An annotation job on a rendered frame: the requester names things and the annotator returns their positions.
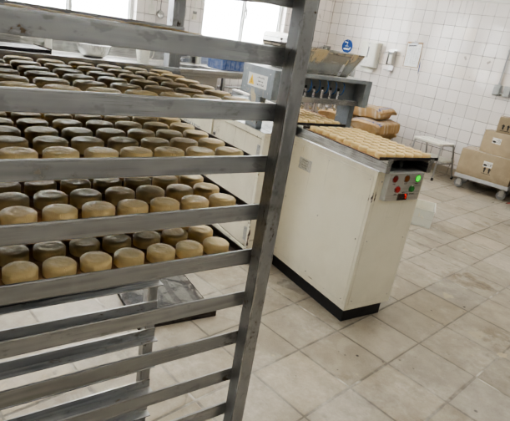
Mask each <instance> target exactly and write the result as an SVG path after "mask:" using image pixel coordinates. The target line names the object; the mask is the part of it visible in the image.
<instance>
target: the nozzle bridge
mask: <svg viewBox="0 0 510 421"><path fill-rule="evenodd" d="M281 71H282V69H281V68H276V67H272V66H271V65H265V64H258V63H245V65H244V71H243V77H242V83H241V90H243V91H245V92H248V93H250V96H249V101H250V102H260V103H265V100H266V99H268V100H271V101H277V96H278V91H279V86H280V76H281ZM310 79H312V87H311V80H310ZM318 79H319V80H320V81H321V87H322V86H323V87H324V93H325V91H327V87H328V83H327V81H326V80H328V82H329V88H328V91H329V89H330V87H332V90H331V91H332V94H333V93H334V92H335V90H336V91H337V89H338V88H339V89H340V94H341V93H342V92H343V89H344V84H345V90H344V93H343V94H342V95H339V98H338V100H337V99H335V97H336V92H335V93H334V94H333V95H332V96H331V98H330V99H328V98H327V95H328V91H327V92H326V93H325V94H323V96H322V97H323V98H322V99H320V98H319V96H320V91H321V87H320V90H319V92H318V93H316V94H315V97H314V98H312V97H311V91H312V89H313V86H314V85H315V87H316V92H317V91H318V89H319V86H320V81H319V80H318ZM335 81H336V82H337V88H336V83H335ZM342 82H344V84H343V83H342ZM305 85H307V91H309V89H310V87H311V90H310V92H308V93H306V97H303V96H302V100H301V102H305V103H315V104H336V105H337V109H336V117H335V120H334V121H338V122H340V123H342V124H345V125H346V127H344V128H350V127H351V120H352V115H353V112H354V108H355V106H357V107H360V108H366V107H367V103H368V99H369V96H370V92H371V86H372V81H368V80H364V79H358V78H354V77H350V76H348V77H347V78H345V77H338V76H331V75H324V74H311V73H306V78H305ZM245 124H247V125H249V126H250V127H252V128H255V129H261V125H262V121H253V120H246V121H245Z"/></svg>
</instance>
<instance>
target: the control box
mask: <svg viewBox="0 0 510 421"><path fill-rule="evenodd" d="M408 175H409V176H410V179H409V181H408V182H405V178H406V177H407V176H408ZM395 176H398V181H397V182H393V179H394V177H395ZM418 176H421V179H420V180H419V181H416V178H417V177H418ZM423 176H424V173H423V172H421V171H390V173H389V174H385V177H384V178H385V179H384V182H383V186H382V189H381V194H380V198H379V200H382V201H393V200H398V198H399V195H401V199H400V198H399V199H400V200H403V197H404V195H405V194H406V195H405V196H406V199H405V197H404V199H405V200H416V199H417V197H418V193H419V190H420V187H421V184H422V179H423ZM398 186H399V187H400V188H401V190H400V191H399V192H398V193H396V192H395V189H396V188H397V187H398ZM411 186H414V187H415V189H414V191H413V192H410V191H409V189H410V187H411Z"/></svg>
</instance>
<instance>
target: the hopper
mask: <svg viewBox="0 0 510 421"><path fill-rule="evenodd" d="M262 40H263V42H264V44H266V45H272V46H278V47H284V48H285V47H286V43H283V42H278V41H272V40H267V39H262ZM364 57H365V56H363V55H359V54H353V53H345V52H341V51H336V50H330V49H325V48H315V47H311V55H310V59H309V64H308V69H307V73H311V74H324V75H331V76H338V77H345V78H347V77H348V76H349V75H350V74H351V72H352V71H353V70H354V69H355V68H356V66H357V65H358V64H359V63H360V62H361V61H362V59H363V58H364Z"/></svg>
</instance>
